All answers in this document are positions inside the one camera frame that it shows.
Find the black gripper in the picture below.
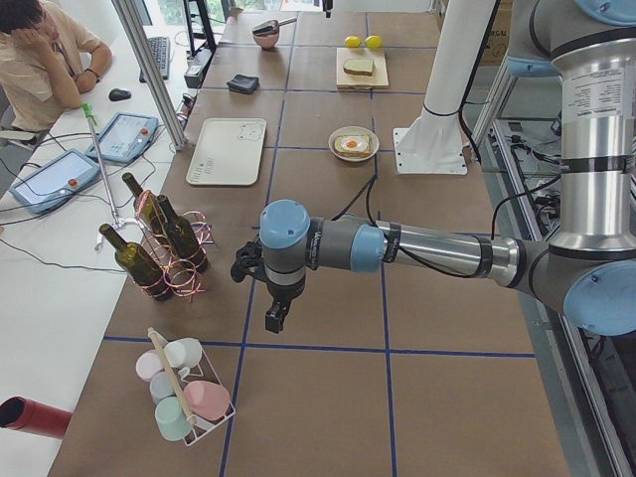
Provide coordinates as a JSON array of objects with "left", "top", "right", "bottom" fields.
[{"left": 264, "top": 280, "right": 305, "bottom": 333}]

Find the bread slice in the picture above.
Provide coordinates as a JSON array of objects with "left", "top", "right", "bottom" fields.
[
  {"left": 343, "top": 58, "right": 375, "bottom": 77},
  {"left": 333, "top": 134, "right": 372, "bottom": 158}
]

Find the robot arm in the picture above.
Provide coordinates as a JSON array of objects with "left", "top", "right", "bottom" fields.
[{"left": 258, "top": 1, "right": 635, "bottom": 336}]

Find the cream bear tray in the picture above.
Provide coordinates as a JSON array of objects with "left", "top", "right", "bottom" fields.
[{"left": 186, "top": 118, "right": 266, "bottom": 186}]

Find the yellow lemon left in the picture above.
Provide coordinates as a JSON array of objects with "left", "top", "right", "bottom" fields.
[{"left": 344, "top": 35, "right": 363, "bottom": 49}]

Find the pink bowl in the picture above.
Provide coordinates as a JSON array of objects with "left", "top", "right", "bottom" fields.
[{"left": 252, "top": 28, "right": 279, "bottom": 50}]

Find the wooden cutting board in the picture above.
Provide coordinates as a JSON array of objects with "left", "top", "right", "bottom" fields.
[{"left": 336, "top": 48, "right": 389, "bottom": 89}]

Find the white cup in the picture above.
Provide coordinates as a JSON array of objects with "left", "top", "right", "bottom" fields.
[{"left": 164, "top": 337, "right": 203, "bottom": 369}]

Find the grey folded cloth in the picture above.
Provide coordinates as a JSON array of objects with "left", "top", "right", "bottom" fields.
[{"left": 227, "top": 74, "right": 259, "bottom": 94}]

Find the white round plate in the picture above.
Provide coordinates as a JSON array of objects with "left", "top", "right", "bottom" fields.
[{"left": 328, "top": 126, "right": 380, "bottom": 162}]

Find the green wine bottle middle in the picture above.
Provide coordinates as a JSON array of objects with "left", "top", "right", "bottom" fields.
[{"left": 157, "top": 195, "right": 209, "bottom": 272}]

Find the green wine bottle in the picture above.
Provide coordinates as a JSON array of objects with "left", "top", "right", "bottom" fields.
[
  {"left": 121, "top": 172, "right": 163, "bottom": 236},
  {"left": 98, "top": 224, "right": 173, "bottom": 301},
  {"left": 157, "top": 195, "right": 209, "bottom": 272}
]

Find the grey cup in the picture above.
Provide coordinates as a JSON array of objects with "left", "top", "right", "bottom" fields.
[{"left": 149, "top": 371, "right": 176, "bottom": 404}]

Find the light pink cup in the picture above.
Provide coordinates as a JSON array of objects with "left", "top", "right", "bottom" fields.
[{"left": 135, "top": 350, "right": 164, "bottom": 383}]

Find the mint green cup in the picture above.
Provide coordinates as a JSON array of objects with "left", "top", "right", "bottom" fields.
[{"left": 154, "top": 397, "right": 193, "bottom": 441}]

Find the fried egg toy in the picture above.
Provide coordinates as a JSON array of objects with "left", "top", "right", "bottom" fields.
[{"left": 338, "top": 136, "right": 368, "bottom": 152}]

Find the green wine bottle front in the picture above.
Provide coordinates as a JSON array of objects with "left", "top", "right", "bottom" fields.
[{"left": 98, "top": 224, "right": 173, "bottom": 301}]

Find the black power strip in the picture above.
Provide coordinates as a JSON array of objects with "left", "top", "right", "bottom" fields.
[{"left": 184, "top": 48, "right": 213, "bottom": 89}]

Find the green wine bottle rear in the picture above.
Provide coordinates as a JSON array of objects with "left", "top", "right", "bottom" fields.
[{"left": 121, "top": 172, "right": 163, "bottom": 236}]

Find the black keyboard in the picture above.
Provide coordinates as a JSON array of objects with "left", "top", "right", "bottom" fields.
[{"left": 147, "top": 37, "right": 171, "bottom": 80}]

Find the black computer mouse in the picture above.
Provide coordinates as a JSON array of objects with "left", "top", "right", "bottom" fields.
[{"left": 108, "top": 88, "right": 131, "bottom": 102}]

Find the teach pendant far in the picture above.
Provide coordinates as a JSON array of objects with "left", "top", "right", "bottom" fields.
[{"left": 97, "top": 112, "right": 159, "bottom": 164}]

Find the teach pendant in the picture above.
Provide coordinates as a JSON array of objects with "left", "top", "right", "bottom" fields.
[
  {"left": 97, "top": 112, "right": 159, "bottom": 164},
  {"left": 9, "top": 149, "right": 100, "bottom": 215}
]

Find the green tipped grabber stick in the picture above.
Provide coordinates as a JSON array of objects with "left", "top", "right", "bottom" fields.
[{"left": 81, "top": 102, "right": 138, "bottom": 230}]

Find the teach pendant near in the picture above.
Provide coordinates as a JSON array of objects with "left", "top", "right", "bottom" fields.
[{"left": 9, "top": 149, "right": 100, "bottom": 215}]

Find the red cylinder tube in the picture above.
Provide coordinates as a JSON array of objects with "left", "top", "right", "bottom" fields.
[{"left": 1, "top": 397, "right": 73, "bottom": 439}]

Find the seated person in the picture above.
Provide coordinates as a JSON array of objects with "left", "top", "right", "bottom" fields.
[{"left": 1, "top": 1, "right": 112, "bottom": 132}]

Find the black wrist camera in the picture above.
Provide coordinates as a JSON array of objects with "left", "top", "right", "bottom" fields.
[{"left": 231, "top": 239, "right": 266, "bottom": 283}]

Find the copper wire bottle rack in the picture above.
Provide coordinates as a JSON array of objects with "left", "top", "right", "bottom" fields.
[{"left": 134, "top": 190, "right": 205, "bottom": 301}]

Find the white wire cup rack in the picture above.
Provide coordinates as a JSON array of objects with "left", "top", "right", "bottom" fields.
[{"left": 136, "top": 328, "right": 236, "bottom": 446}]

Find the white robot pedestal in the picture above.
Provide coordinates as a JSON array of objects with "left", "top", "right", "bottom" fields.
[{"left": 394, "top": 0, "right": 499, "bottom": 175}]

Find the aluminium frame post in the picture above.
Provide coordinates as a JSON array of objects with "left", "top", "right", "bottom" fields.
[{"left": 111, "top": 0, "right": 187, "bottom": 151}]

